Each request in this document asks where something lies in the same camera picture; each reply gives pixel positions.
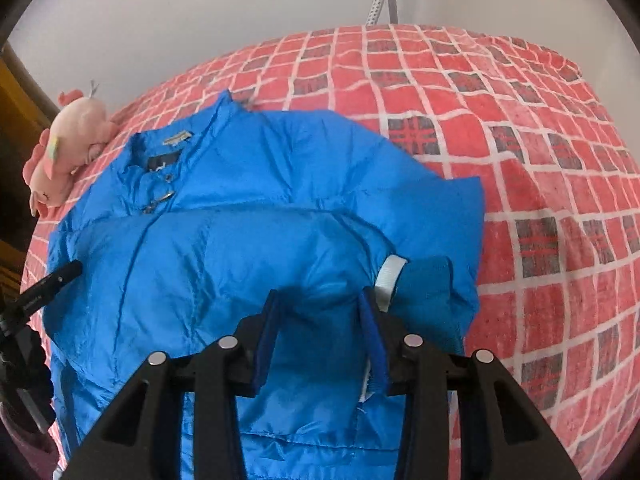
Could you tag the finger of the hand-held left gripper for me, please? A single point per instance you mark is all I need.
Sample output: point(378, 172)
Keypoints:
point(50, 285)

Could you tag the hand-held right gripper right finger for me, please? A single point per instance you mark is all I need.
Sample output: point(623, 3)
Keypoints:
point(373, 347)

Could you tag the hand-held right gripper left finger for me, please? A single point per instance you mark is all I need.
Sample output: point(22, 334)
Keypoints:
point(266, 342)

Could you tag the brown wooden headboard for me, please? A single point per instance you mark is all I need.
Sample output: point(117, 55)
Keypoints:
point(20, 105)

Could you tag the dark red cloth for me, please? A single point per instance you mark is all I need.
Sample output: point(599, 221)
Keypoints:
point(27, 445)

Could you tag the pink plush toy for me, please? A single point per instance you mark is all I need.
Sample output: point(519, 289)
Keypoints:
point(70, 135)

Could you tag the red checked blanket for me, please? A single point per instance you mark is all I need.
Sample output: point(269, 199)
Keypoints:
point(525, 160)

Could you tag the blue puffer jacket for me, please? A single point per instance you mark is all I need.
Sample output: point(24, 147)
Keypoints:
point(210, 240)

